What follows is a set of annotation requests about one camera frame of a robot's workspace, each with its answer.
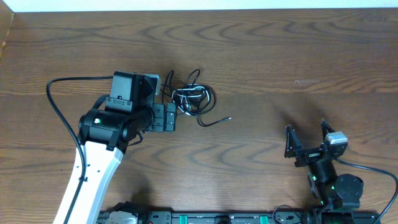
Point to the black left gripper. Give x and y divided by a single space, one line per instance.
160 123

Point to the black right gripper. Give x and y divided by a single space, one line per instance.
308 155

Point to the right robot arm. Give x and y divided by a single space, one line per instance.
339 194

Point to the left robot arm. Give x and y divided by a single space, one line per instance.
105 132

